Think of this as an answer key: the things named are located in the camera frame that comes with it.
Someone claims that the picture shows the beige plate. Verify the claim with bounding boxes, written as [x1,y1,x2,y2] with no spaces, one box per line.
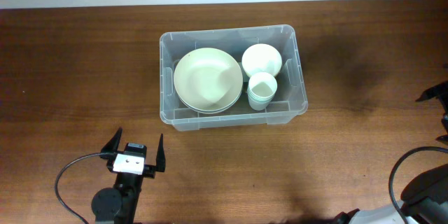
[179,89,242,114]
[174,48,243,110]

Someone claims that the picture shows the mint green cup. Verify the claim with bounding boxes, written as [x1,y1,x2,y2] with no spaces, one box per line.
[247,90,274,108]

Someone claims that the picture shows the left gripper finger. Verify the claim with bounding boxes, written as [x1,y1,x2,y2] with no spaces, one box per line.
[100,127,123,160]
[146,134,166,173]

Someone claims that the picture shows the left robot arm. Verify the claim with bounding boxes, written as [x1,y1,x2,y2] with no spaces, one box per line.
[91,128,166,224]

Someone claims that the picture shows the cream white cup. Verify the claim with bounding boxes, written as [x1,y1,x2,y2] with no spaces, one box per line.
[248,72,278,102]

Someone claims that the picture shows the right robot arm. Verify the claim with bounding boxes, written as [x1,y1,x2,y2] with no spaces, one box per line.
[331,146,447,224]

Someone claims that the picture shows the white small bowl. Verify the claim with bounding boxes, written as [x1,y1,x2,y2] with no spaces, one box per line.
[241,43,283,77]

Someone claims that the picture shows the clear plastic storage bin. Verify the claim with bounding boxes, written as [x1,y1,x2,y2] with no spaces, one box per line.
[160,24,309,131]

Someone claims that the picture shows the grey cup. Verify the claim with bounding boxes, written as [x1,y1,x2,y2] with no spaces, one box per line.
[248,97,270,111]

